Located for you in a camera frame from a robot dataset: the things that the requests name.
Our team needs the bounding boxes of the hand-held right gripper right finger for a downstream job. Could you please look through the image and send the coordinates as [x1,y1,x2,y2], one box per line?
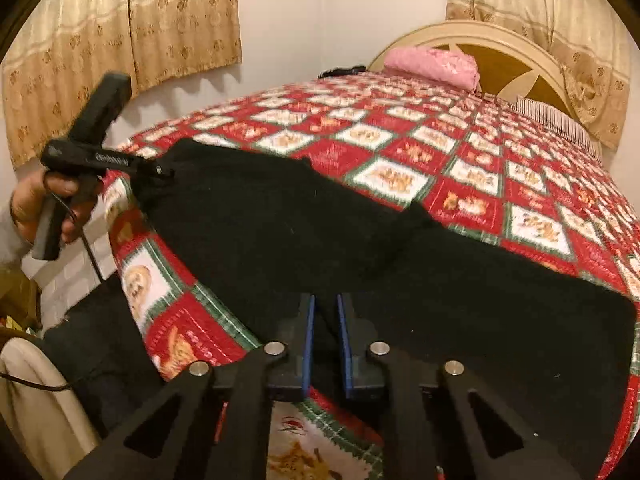
[336,293,586,480]

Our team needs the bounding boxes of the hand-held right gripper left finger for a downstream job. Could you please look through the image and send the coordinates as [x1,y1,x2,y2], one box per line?
[62,293,317,480]

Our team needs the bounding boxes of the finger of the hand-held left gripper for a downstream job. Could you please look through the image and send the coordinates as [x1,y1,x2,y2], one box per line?
[131,158,176,181]

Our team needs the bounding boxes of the black pants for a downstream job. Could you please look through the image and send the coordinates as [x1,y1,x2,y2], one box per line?
[137,139,638,480]

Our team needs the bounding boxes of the person's left forearm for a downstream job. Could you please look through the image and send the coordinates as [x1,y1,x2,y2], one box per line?
[0,204,32,264]

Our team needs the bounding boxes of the person's left hand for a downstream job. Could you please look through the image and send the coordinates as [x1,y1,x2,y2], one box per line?
[10,167,97,247]

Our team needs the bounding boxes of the beige floral side curtain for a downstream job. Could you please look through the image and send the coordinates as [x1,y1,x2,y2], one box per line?
[2,0,243,168]

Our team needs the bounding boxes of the dark bed base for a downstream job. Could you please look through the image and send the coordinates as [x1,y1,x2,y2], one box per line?
[42,280,166,436]

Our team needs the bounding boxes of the small dark object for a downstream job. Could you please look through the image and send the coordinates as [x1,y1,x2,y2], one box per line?
[317,65,367,79]

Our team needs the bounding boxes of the red teddy bear printed bedspread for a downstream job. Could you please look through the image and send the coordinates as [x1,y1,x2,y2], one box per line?
[102,70,640,480]

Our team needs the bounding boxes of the white padded seat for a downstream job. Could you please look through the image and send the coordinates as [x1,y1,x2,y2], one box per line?
[0,337,99,467]

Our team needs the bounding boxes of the pink folded blanket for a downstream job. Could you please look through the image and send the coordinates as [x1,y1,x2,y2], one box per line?
[384,46,481,93]

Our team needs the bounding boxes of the striped pillow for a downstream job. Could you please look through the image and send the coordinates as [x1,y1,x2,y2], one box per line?
[515,99,603,158]

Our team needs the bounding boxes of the cream wooden headboard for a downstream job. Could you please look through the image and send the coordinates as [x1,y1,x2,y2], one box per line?
[367,21,591,126]

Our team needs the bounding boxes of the beige floral curtain with valance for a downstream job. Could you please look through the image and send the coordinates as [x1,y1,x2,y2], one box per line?
[446,0,633,150]

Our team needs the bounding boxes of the black cable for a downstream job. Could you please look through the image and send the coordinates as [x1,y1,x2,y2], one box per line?
[44,175,106,283]
[0,371,77,392]

